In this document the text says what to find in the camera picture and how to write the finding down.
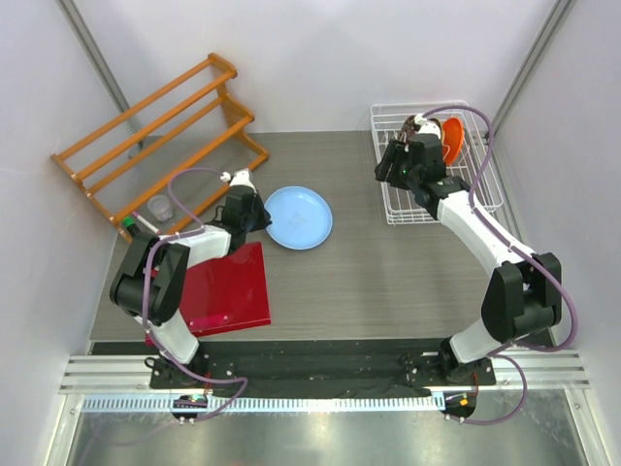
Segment red floral plate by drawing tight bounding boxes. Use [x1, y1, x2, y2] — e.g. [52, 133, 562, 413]
[396, 114, 424, 143]

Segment clear plastic cup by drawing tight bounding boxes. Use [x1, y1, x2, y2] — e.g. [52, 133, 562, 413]
[147, 194, 174, 223]

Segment white pink pen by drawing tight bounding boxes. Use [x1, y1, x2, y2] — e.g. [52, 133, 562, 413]
[132, 212, 160, 235]

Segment white slotted cable duct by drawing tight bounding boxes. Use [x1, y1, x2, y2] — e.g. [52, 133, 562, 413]
[82, 392, 445, 414]

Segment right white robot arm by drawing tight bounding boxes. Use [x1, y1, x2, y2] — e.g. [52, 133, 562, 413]
[375, 134, 562, 383]

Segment red acrylic board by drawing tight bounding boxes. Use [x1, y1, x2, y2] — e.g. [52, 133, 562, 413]
[141, 239, 271, 338]

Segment aluminium rail frame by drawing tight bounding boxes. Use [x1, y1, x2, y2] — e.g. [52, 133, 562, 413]
[60, 349, 590, 398]

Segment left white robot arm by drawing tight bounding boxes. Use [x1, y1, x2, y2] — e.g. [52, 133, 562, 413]
[110, 185, 271, 387]

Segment orange wooden rack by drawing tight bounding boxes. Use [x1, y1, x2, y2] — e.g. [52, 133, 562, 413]
[50, 52, 269, 238]

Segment green highlighter marker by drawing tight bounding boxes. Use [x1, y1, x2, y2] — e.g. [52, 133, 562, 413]
[121, 216, 143, 239]

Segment light blue plate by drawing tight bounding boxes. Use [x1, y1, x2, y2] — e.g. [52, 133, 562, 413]
[265, 185, 334, 250]

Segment orange plate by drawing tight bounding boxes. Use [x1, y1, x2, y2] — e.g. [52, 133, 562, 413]
[441, 117, 465, 166]

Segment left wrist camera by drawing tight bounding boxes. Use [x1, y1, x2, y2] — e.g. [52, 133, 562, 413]
[219, 168, 257, 192]

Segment white wire dish rack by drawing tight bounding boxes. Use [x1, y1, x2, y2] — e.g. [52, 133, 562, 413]
[370, 99, 505, 226]

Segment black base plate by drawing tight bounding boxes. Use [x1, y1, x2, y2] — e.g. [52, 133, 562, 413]
[145, 339, 496, 399]

